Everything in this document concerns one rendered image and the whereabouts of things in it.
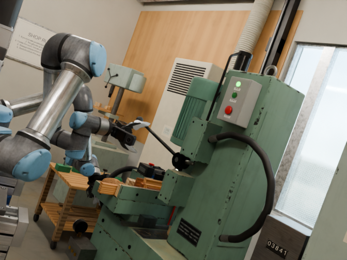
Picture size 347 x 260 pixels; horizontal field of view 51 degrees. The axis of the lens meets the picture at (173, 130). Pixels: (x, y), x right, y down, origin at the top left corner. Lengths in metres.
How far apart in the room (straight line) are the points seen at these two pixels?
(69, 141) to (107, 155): 2.31
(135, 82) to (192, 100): 2.17
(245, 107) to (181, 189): 0.39
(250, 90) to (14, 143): 0.78
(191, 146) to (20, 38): 3.27
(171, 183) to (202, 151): 0.17
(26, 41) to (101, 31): 0.92
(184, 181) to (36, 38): 3.30
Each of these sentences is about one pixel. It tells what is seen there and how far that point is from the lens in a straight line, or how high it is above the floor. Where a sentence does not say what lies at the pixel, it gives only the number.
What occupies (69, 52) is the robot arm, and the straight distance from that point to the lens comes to 1.32.
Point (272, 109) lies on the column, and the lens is 1.31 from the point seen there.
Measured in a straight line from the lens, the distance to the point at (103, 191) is 1.44.
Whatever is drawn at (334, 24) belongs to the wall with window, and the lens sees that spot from 2.98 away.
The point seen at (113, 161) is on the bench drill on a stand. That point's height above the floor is 0.59.
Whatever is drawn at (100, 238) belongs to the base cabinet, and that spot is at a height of 0.67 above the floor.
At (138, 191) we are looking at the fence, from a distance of 1.48.
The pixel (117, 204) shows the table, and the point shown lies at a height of 0.88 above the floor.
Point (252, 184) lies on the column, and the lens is 1.34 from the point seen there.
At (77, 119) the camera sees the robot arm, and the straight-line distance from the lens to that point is 1.48.
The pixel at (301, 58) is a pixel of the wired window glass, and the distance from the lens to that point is 3.07.
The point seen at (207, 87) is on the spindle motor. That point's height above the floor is 1.43.
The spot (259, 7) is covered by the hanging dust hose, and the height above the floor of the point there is 2.35.
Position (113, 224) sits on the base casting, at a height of 0.76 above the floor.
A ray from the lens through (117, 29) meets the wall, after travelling 4.79.
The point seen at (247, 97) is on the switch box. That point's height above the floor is 1.42.
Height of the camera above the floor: 1.28
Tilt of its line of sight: 2 degrees down
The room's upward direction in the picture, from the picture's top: 20 degrees clockwise
